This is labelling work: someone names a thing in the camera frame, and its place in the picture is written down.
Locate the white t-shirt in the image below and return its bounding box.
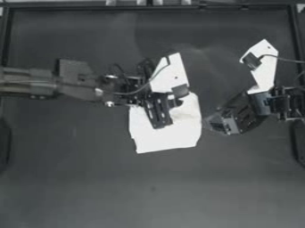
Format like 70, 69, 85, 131
128, 92, 203, 155

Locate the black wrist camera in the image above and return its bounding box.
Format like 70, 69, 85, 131
171, 83, 192, 100
241, 52, 264, 71

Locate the black camera cable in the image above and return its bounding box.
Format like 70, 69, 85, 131
260, 53, 305, 65
112, 57, 173, 96

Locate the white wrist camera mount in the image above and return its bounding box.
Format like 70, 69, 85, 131
148, 52, 192, 94
239, 38, 280, 95

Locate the black frame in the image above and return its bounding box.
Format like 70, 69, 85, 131
0, 0, 305, 170

